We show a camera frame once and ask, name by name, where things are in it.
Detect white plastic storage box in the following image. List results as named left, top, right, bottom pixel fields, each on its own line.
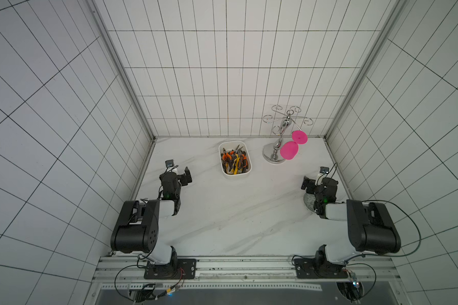
left=218, top=140, right=252, bottom=180

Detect yellow combination pliers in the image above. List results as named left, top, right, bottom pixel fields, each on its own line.
left=232, top=154, right=240, bottom=175

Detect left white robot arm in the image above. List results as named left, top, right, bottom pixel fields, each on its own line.
left=110, top=160, right=192, bottom=279

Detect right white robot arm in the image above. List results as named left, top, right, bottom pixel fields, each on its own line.
left=293, top=177, right=402, bottom=279

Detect lower pink cup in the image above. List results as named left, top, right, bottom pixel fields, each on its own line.
left=280, top=141, right=299, bottom=160

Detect pink cup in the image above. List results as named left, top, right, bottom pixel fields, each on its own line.
left=280, top=141, right=299, bottom=160
left=291, top=130, right=308, bottom=145

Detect chrome cup holder stand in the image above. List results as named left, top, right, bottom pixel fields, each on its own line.
left=262, top=105, right=314, bottom=164

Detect upper pink cup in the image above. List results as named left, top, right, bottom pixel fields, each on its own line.
left=291, top=130, right=308, bottom=145

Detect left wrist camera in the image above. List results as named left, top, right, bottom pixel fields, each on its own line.
left=165, top=160, right=175, bottom=170

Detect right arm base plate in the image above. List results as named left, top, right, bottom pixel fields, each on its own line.
left=291, top=255, right=349, bottom=280

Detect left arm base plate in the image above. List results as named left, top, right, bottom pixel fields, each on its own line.
left=144, top=259, right=197, bottom=280

